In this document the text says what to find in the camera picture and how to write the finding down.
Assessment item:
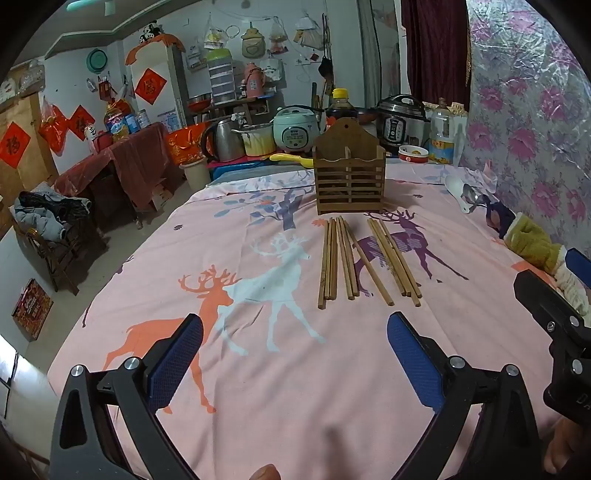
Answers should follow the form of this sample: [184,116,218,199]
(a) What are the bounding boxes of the olive and white fleece cloth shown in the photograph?
[503,213,591,324]

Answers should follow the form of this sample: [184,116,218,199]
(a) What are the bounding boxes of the hanging plastic bag red contents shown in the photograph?
[269,18,287,55]

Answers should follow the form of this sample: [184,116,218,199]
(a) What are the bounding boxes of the silver electric pressure cooker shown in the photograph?
[376,95,432,153]

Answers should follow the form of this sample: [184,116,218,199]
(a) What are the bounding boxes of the wooden chair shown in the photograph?
[25,217,107,296]

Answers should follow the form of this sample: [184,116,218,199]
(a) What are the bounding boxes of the hanging plastic bag yellow contents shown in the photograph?
[203,16,229,51]

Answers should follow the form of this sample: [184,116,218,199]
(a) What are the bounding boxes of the white plastic rice spoon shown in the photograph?
[444,174,476,214]

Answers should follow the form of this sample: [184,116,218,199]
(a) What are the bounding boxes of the cream trash bin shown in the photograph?
[180,157,209,191]

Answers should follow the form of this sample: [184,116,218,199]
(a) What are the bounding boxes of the orange cloth cover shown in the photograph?
[124,36,186,65]

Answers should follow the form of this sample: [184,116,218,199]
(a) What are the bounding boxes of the large yellow cooking oil bottle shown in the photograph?
[104,102,131,141]

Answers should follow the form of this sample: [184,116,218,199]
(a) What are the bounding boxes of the floral plastic wall sheet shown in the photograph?
[455,0,591,259]

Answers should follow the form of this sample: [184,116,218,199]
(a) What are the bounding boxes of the beige jar-shaped hanging pouch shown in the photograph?
[240,27,266,58]

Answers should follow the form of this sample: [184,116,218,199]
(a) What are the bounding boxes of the orange red gift bag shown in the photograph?
[167,124,211,164]

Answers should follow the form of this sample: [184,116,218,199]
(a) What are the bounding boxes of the pink thermos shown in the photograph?
[242,62,269,99]

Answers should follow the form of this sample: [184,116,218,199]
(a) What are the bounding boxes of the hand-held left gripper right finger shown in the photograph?
[387,311,543,480]

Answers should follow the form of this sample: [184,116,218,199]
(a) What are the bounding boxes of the pile of clothes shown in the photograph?
[13,182,92,241]

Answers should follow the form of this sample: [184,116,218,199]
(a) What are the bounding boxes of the large red diamond paper decoration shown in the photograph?
[0,121,32,169]

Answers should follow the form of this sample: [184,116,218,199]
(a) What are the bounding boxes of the tiered container green lid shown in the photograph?
[205,48,237,104]

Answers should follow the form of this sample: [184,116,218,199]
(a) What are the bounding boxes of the hanging white plastic bag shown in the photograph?
[294,16,324,51]

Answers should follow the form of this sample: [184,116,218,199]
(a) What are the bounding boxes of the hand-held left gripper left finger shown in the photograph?
[48,313,206,480]

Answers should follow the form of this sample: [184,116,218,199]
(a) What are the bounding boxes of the brown wooden door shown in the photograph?
[0,92,61,236]

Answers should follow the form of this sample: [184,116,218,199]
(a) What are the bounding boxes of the pale green rice cooker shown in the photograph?
[271,105,321,154]

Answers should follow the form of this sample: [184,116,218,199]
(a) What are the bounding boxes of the yellow plastic spoon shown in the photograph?
[269,153,315,168]

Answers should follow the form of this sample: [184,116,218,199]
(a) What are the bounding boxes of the red printed box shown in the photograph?
[11,278,55,342]

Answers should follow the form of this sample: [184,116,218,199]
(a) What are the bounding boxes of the group of wooden chopsticks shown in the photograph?
[316,216,423,310]

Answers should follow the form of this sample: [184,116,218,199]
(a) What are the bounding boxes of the clear oil bottle yellow label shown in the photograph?
[428,98,458,166]

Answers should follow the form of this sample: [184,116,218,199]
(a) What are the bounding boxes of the wooden chopstick holder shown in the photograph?
[313,117,386,217]

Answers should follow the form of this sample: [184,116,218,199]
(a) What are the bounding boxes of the pink deer print bedsheet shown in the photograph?
[46,161,591,480]

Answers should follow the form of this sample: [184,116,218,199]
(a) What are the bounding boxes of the steel electric kettle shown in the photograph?
[201,116,245,162]

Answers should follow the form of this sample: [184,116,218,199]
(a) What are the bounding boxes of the person's right hand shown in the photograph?
[545,418,587,476]

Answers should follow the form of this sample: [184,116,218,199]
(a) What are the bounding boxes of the dark red curtain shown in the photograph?
[401,0,472,112]

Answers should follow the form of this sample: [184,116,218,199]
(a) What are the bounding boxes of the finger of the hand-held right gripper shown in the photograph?
[513,269,585,341]
[566,248,591,282]

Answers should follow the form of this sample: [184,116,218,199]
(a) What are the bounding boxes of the dark sauce bottle yellow cap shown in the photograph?
[325,89,360,125]

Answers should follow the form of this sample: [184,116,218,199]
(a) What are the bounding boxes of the white tote bag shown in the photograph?
[259,58,283,83]

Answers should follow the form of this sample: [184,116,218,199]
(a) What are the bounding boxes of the red cloth covered table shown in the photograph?
[54,122,183,227]

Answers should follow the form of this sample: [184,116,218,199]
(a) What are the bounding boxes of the pale green ceiling fan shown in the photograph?
[65,0,116,14]

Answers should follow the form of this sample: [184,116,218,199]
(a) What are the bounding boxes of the white bowl red rim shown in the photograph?
[398,144,431,163]

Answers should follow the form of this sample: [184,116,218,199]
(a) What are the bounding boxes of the cardboard box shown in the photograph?
[150,178,175,210]

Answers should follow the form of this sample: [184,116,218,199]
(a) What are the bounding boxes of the white refrigerator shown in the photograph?
[128,44,190,132]

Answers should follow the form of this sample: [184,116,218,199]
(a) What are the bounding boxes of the small red diamond paper decoration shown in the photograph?
[68,105,96,141]

